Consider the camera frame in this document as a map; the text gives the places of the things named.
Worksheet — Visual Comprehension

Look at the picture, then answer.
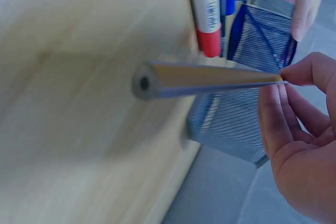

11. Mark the blue mesh pen holder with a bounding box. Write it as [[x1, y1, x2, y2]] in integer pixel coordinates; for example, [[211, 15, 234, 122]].
[[185, 3, 299, 169]]

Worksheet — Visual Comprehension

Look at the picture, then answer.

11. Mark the person's left hand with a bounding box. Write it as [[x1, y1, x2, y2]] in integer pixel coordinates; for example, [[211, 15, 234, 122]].
[[291, 0, 331, 41]]

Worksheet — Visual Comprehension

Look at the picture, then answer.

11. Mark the person's right hand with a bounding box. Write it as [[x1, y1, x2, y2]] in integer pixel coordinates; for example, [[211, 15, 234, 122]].
[[258, 52, 336, 224]]

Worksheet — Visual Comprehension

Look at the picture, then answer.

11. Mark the white marker with red cap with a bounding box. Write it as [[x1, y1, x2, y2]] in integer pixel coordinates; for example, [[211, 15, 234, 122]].
[[185, 0, 223, 59]]

